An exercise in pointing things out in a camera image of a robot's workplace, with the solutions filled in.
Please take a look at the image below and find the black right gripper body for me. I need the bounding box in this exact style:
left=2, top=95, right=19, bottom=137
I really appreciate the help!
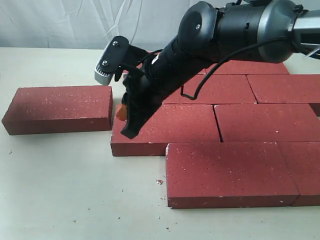
left=122, top=38, right=213, bottom=118

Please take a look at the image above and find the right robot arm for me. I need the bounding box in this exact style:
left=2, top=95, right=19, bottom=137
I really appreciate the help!
left=121, top=0, right=320, bottom=139

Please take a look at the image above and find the right third-row red brick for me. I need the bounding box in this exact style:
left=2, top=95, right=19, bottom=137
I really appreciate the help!
left=214, top=103, right=320, bottom=142

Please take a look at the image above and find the right second-row red brick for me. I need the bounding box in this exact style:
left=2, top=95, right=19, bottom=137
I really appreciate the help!
left=246, top=74, right=320, bottom=116

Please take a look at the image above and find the white fabric backdrop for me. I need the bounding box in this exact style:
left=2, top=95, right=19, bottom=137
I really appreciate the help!
left=0, top=0, right=320, bottom=61

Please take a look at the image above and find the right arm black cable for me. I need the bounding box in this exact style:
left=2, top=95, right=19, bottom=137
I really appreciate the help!
left=179, top=37, right=296, bottom=100

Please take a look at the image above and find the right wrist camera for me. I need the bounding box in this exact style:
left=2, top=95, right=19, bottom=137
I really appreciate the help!
left=94, top=35, right=150, bottom=86

